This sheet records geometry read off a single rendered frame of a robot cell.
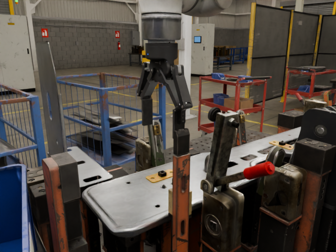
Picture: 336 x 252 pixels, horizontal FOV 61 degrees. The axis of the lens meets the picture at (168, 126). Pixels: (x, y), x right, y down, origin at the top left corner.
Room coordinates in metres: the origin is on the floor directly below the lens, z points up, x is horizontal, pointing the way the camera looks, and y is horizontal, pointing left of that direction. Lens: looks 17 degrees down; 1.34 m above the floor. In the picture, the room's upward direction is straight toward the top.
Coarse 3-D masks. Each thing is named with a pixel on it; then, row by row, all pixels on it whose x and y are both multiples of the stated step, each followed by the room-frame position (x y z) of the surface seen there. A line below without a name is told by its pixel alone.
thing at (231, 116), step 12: (216, 108) 0.53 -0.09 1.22; (216, 120) 0.50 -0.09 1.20; (228, 120) 0.49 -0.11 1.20; (216, 132) 0.50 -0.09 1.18; (228, 132) 0.50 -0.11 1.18; (216, 144) 0.50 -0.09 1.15; (228, 144) 0.51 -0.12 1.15; (216, 156) 0.50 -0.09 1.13; (228, 156) 0.52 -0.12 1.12; (216, 168) 0.50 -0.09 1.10
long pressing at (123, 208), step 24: (264, 144) 0.92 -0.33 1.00; (168, 168) 0.73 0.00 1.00; (192, 168) 0.73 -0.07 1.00; (240, 168) 0.73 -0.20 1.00; (96, 192) 0.59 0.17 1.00; (120, 192) 0.59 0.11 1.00; (144, 192) 0.59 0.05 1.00; (192, 192) 0.59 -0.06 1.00; (120, 216) 0.50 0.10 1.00; (144, 216) 0.50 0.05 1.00; (168, 216) 0.50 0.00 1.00
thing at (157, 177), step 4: (160, 172) 0.68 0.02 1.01; (164, 172) 0.68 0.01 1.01; (168, 172) 0.69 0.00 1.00; (148, 176) 0.67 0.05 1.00; (152, 176) 0.67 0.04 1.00; (156, 176) 0.67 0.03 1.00; (160, 176) 0.67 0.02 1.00; (164, 176) 0.67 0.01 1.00; (168, 176) 0.67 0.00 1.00; (152, 180) 0.65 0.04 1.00; (156, 180) 0.65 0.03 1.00; (160, 180) 0.65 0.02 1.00
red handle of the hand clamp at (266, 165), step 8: (248, 168) 0.45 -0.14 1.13; (256, 168) 0.44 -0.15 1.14; (264, 168) 0.42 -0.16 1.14; (272, 168) 0.42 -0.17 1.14; (224, 176) 0.50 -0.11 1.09; (232, 176) 0.48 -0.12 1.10; (240, 176) 0.46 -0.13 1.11; (248, 176) 0.45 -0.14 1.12; (256, 176) 0.44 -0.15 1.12; (216, 184) 0.51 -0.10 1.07
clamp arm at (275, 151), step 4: (272, 148) 0.61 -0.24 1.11; (276, 148) 0.60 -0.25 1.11; (280, 148) 0.60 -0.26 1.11; (268, 152) 0.62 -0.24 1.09; (272, 152) 0.60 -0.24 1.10; (276, 152) 0.60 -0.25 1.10; (280, 152) 0.60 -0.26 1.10; (284, 152) 0.61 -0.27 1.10; (268, 156) 0.61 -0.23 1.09; (272, 156) 0.60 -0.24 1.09; (276, 156) 0.59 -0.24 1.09; (280, 156) 0.60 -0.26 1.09; (268, 160) 0.61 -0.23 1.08; (272, 160) 0.60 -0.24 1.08; (276, 160) 0.60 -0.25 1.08; (280, 160) 0.61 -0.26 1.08; (276, 164) 0.60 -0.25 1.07; (280, 164) 0.61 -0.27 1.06; (260, 180) 0.62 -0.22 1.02; (260, 184) 0.62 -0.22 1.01; (260, 188) 0.62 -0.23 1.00; (260, 192) 0.62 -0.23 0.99
